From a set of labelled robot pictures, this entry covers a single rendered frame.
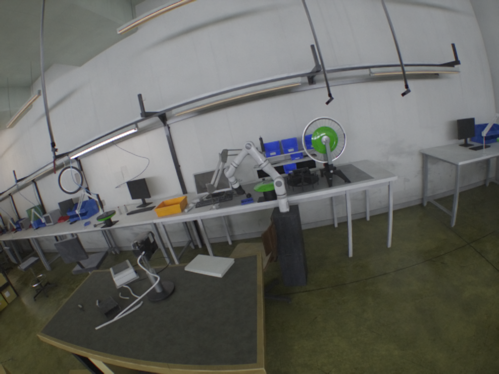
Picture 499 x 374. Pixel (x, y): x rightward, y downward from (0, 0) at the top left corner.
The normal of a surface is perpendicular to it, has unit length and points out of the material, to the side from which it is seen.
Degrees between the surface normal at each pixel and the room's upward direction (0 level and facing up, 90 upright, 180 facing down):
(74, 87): 90
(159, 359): 0
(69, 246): 96
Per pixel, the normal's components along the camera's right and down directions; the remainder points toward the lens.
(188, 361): -0.22, -0.94
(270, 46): -0.11, 0.30
